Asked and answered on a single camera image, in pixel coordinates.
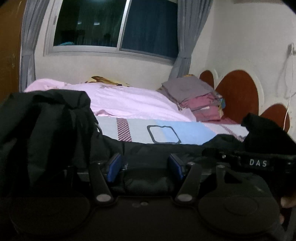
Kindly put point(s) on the colourful folded cloth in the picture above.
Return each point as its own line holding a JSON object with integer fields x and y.
{"x": 222, "y": 105}

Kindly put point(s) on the brown wooden door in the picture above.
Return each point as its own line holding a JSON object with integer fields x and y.
{"x": 10, "y": 52}

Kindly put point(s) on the yellow patterned pillow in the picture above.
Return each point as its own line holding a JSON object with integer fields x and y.
{"x": 99, "y": 79}

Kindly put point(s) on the grey curtain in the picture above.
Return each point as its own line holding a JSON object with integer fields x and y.
{"x": 32, "y": 21}
{"x": 191, "y": 18}

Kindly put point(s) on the pink blanket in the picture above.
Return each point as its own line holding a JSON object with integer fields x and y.
{"x": 121, "y": 101}

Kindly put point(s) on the red white scalloped headboard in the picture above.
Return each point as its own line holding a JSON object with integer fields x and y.
{"x": 243, "y": 95}

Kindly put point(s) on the patterned grey bed sheet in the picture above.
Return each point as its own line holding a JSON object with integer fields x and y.
{"x": 166, "y": 132}

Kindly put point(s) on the grey curtain left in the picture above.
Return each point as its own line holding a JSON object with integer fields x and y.
{"x": 32, "y": 21}

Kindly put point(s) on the grey folded cloth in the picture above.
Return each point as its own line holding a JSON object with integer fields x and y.
{"x": 178, "y": 90}

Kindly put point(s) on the aluminium sliding window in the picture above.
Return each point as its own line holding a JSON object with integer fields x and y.
{"x": 140, "y": 29}

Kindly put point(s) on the grey curtain right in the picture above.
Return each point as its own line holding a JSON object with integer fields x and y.
{"x": 191, "y": 18}

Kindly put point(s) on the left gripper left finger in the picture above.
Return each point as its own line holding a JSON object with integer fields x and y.
{"x": 101, "y": 174}

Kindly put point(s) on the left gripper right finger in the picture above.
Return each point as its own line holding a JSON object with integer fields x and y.
{"x": 186, "y": 176}

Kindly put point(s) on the pink folded clothes stack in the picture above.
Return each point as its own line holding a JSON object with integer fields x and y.
{"x": 204, "y": 108}

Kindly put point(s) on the black jacket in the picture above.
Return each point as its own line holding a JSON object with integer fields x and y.
{"x": 50, "y": 138}

